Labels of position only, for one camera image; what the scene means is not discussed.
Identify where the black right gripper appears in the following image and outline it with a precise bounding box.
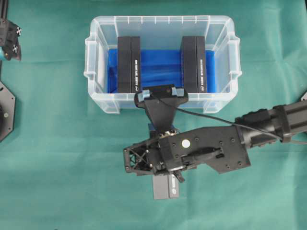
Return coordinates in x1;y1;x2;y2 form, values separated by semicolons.
123;126;251;182

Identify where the blue cloth liner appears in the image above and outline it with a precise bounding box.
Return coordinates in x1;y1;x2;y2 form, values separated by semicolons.
107;49;217;93

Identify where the black camera cable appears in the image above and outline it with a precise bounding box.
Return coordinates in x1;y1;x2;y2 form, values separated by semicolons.
143;90;307;146

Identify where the black aluminium frame rail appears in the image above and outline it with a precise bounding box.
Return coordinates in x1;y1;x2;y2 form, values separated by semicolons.
0;0;9;19

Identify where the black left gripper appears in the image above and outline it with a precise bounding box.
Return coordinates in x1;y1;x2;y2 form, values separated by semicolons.
0;18;22;61

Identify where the black camera box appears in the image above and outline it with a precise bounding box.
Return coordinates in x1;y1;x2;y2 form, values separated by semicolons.
181;36;208;93
152;175;180;200
117;36;141;93

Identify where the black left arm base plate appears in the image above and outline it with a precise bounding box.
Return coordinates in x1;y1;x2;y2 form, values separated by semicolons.
0;82;16;141

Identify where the clear plastic storage case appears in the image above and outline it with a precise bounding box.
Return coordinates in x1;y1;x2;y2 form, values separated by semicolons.
84;15;242;114

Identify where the green table cloth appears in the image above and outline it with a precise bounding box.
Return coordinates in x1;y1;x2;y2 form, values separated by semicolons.
0;0;307;230

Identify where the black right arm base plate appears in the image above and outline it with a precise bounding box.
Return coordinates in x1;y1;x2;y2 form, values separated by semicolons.
300;92;307;101

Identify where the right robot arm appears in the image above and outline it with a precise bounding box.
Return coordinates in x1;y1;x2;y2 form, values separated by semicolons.
123;102;307;182

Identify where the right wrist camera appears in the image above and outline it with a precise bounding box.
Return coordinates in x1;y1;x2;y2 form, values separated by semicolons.
134;84;189;133

